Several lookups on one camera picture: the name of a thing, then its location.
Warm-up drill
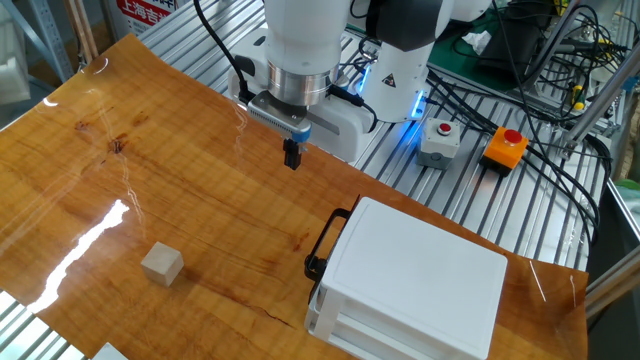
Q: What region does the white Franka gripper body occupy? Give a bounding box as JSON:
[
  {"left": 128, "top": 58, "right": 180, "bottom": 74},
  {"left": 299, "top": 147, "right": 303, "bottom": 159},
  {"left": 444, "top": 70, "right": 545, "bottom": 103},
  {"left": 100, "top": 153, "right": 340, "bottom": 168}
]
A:
[{"left": 227, "top": 27, "right": 377, "bottom": 164}]

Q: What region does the white drawer with black handle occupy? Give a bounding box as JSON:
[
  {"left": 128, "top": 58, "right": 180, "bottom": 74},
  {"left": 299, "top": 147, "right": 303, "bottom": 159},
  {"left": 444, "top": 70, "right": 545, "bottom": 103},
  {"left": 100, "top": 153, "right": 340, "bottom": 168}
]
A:
[{"left": 303, "top": 193, "right": 362, "bottom": 291}]

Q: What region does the light wooden cube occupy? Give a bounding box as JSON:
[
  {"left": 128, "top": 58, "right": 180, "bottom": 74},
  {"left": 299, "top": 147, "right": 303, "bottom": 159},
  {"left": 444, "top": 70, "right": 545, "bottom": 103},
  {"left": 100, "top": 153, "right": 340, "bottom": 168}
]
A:
[{"left": 140, "top": 241, "right": 185, "bottom": 288}]

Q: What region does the white plain drawer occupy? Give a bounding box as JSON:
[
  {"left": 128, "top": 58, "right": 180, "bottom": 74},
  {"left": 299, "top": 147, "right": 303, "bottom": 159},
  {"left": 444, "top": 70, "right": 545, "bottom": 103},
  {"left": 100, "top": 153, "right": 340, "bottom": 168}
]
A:
[{"left": 305, "top": 314, "right": 426, "bottom": 360}]

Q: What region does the grey box with red button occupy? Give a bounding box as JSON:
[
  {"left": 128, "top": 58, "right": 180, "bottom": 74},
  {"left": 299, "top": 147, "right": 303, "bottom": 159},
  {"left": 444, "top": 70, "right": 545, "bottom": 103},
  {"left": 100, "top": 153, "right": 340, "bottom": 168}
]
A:
[{"left": 416, "top": 118, "right": 462, "bottom": 171}]

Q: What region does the glossy wood-grain mat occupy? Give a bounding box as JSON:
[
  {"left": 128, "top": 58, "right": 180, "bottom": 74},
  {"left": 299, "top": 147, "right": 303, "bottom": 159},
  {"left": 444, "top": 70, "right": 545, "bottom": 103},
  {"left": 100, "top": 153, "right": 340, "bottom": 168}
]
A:
[{"left": 0, "top": 33, "right": 590, "bottom": 360}]

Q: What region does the crumpled white paper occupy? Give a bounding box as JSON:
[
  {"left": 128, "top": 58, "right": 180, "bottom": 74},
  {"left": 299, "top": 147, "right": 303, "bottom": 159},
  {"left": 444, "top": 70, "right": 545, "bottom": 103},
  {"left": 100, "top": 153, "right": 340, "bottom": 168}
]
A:
[{"left": 460, "top": 29, "right": 494, "bottom": 56}]

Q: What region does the orange box with red button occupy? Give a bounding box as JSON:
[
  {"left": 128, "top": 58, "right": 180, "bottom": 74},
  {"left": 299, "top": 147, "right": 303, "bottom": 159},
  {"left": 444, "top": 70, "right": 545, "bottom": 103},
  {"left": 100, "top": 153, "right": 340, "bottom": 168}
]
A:
[{"left": 478, "top": 126, "right": 530, "bottom": 177}]

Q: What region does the black device box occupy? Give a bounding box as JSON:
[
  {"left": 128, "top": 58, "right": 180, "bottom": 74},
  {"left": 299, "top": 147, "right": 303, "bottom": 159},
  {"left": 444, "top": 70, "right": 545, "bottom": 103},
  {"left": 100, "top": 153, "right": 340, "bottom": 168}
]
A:
[{"left": 474, "top": 2, "right": 549, "bottom": 85}]

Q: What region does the red and white sign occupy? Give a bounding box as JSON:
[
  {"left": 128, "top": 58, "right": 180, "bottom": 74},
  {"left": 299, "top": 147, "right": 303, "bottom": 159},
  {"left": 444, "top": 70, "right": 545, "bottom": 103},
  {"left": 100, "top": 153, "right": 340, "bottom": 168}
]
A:
[{"left": 115, "top": 0, "right": 179, "bottom": 36}]

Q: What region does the grey metal pole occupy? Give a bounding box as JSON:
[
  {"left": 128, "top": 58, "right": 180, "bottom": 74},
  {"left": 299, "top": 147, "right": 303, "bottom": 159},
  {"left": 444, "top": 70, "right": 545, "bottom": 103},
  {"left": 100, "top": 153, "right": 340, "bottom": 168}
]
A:
[{"left": 522, "top": 0, "right": 584, "bottom": 96}]

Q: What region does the wooden pole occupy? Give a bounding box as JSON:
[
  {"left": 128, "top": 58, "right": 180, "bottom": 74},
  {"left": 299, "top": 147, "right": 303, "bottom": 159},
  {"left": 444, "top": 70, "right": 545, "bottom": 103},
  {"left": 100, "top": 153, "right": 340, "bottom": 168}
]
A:
[{"left": 63, "top": 0, "right": 100, "bottom": 65}]

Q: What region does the grey perforated steel upright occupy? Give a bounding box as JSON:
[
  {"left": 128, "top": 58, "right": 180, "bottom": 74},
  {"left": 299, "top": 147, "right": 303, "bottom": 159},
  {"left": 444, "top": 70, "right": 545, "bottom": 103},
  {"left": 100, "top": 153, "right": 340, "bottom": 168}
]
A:
[{"left": 0, "top": 0, "right": 76, "bottom": 84}]

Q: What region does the white paper sheet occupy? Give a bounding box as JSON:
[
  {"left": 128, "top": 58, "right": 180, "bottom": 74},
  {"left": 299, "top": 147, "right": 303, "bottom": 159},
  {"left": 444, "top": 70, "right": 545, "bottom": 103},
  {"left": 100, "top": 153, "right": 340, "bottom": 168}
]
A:
[{"left": 91, "top": 342, "right": 130, "bottom": 360}]

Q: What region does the white foam piece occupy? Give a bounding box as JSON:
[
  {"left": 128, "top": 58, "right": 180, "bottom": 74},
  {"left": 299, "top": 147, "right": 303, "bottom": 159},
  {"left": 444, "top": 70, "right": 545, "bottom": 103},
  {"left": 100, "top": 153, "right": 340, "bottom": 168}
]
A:
[{"left": 0, "top": 4, "right": 32, "bottom": 106}]

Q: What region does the pale green object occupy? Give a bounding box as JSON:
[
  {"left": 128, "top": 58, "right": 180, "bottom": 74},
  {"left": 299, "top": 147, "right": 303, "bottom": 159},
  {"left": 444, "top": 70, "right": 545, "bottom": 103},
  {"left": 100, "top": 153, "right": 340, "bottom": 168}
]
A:
[{"left": 613, "top": 177, "right": 640, "bottom": 226}]

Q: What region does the short black camera cable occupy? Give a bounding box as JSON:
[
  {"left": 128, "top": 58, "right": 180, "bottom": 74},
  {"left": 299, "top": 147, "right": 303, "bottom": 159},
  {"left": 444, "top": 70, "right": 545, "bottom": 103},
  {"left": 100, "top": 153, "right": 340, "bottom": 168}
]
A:
[{"left": 327, "top": 84, "right": 380, "bottom": 134}]

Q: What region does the silver camera with blue caps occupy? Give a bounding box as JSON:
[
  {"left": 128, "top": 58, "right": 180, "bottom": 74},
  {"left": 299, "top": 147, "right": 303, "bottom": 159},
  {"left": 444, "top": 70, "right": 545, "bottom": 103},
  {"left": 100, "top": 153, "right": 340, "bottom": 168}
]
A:
[{"left": 246, "top": 91, "right": 313, "bottom": 145}]

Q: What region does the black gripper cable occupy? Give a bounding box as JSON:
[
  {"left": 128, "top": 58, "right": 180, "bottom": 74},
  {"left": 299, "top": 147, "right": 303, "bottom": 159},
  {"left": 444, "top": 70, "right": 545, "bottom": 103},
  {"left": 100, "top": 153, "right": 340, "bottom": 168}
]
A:
[{"left": 192, "top": 0, "right": 257, "bottom": 105}]

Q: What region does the white plastic drawer cabinet frame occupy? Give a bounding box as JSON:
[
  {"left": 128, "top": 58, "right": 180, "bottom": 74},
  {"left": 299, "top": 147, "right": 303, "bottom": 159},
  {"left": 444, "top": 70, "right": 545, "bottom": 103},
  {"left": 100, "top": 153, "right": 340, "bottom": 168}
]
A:
[{"left": 303, "top": 196, "right": 509, "bottom": 360}]

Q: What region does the slanted aluminium profile post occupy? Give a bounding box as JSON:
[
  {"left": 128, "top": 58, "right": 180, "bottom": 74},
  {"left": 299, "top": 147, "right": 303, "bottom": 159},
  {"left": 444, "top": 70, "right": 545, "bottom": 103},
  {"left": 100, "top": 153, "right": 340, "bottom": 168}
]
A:
[{"left": 559, "top": 47, "right": 640, "bottom": 151}]

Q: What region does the aluminium frame rail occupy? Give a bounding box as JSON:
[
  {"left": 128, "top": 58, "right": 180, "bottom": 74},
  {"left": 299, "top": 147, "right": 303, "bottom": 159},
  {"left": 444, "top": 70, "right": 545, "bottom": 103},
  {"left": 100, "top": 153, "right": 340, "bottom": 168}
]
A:
[{"left": 583, "top": 244, "right": 640, "bottom": 321}]

